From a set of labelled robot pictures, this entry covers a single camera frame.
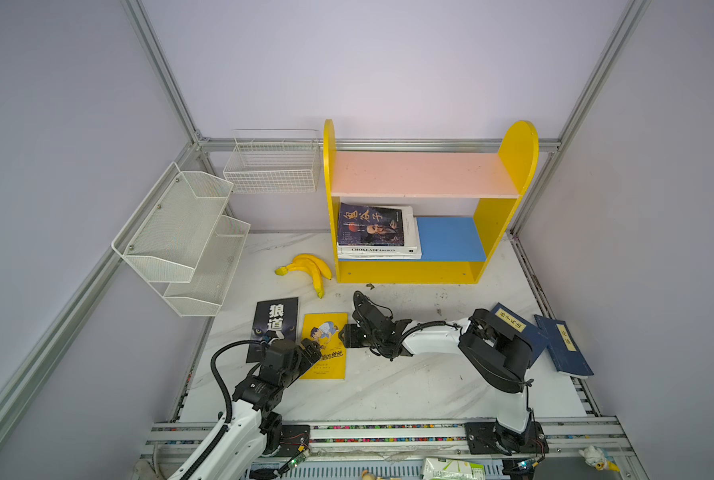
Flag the white wire basket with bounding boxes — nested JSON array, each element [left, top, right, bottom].
[[223, 129, 322, 194]]

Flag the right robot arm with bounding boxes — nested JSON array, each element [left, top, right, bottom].
[[338, 291, 538, 455]]

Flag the yellow paperback book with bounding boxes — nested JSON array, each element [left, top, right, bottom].
[[301, 313, 348, 380]]

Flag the blue book yellow label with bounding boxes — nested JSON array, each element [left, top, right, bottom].
[[491, 303, 549, 368], [534, 315, 594, 379]]

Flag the yellow banana bunch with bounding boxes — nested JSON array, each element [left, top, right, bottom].
[[274, 254, 333, 299]]

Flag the aluminium front rail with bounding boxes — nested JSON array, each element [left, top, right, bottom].
[[136, 416, 648, 479]]

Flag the white Javen Mao portfolio book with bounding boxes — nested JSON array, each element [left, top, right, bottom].
[[336, 218, 422, 260]]

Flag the blue book yellow label near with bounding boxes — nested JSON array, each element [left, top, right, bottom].
[[491, 303, 549, 368]]

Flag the black book white characters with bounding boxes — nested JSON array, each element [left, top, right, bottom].
[[251, 297, 299, 341]]

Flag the white green carton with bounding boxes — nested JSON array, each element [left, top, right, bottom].
[[422, 457, 486, 480]]

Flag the yellow pink blue bookshelf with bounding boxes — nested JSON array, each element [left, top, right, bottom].
[[322, 120, 539, 284]]

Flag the blue book yellow label far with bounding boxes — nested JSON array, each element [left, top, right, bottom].
[[534, 315, 594, 379]]

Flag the white Chokladfabriken book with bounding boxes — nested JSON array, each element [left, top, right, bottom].
[[336, 203, 421, 256]]

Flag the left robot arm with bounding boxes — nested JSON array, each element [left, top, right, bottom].
[[171, 338, 322, 479]]

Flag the dark purple portrait book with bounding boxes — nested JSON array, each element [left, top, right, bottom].
[[336, 203, 405, 247]]

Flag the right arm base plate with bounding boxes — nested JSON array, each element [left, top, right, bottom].
[[464, 421, 549, 456]]

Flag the black corrugated cable left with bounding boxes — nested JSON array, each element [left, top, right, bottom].
[[176, 338, 268, 480]]

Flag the white mesh two-tier rack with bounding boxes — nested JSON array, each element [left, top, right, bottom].
[[111, 163, 250, 317]]

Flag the small toy figure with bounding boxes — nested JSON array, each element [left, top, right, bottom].
[[579, 445, 620, 472]]

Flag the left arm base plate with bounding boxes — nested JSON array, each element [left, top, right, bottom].
[[262, 424, 311, 458]]

